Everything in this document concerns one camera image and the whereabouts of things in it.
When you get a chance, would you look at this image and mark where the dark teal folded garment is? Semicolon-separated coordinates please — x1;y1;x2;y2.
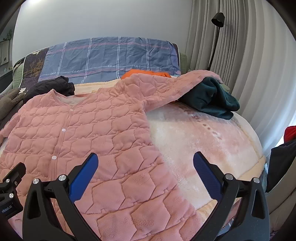
179;77;240;120

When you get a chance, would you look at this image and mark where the orange folded jacket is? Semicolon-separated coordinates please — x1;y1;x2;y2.
121;69;171;79

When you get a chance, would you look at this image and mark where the black floor lamp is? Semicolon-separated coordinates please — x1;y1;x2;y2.
207;12;225;70

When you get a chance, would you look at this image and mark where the green striped pillow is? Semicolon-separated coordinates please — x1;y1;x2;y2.
12;61;23;89

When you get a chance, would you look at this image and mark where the black folded garment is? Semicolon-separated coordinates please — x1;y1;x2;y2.
23;76;75;104

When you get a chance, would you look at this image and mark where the dark floral patterned quilt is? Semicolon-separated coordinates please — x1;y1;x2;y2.
17;47;49;90

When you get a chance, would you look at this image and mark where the pink cartoon fleece blanket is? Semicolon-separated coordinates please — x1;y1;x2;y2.
0;78;266;241

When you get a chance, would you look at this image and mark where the dark clothes pile with red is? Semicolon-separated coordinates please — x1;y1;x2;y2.
266;126;295;192

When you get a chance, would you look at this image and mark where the brown fleece garment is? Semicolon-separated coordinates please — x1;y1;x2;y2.
0;88;25;120

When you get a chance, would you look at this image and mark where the blue plaid sheet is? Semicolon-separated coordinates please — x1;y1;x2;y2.
39;37;181;84

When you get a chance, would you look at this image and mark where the pink quilted jacket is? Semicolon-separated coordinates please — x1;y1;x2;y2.
1;70;219;240

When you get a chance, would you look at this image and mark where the grey pleated curtain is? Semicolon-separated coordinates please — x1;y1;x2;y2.
186;1;295;155

